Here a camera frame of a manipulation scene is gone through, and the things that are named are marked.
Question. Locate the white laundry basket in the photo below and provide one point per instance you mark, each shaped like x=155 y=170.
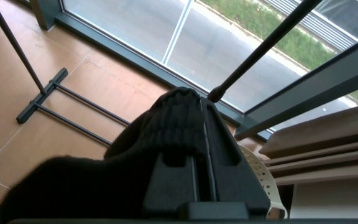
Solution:
x=264 y=177

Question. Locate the window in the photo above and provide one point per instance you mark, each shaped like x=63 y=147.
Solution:
x=306 y=90

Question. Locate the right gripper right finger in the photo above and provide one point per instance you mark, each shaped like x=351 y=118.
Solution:
x=228 y=180

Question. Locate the black clothes rack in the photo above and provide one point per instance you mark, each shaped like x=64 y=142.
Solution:
x=263 y=46

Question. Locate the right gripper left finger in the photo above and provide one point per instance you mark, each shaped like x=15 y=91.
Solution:
x=166 y=186

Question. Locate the brown curtain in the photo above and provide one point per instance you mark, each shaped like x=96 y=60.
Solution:
x=322 y=130

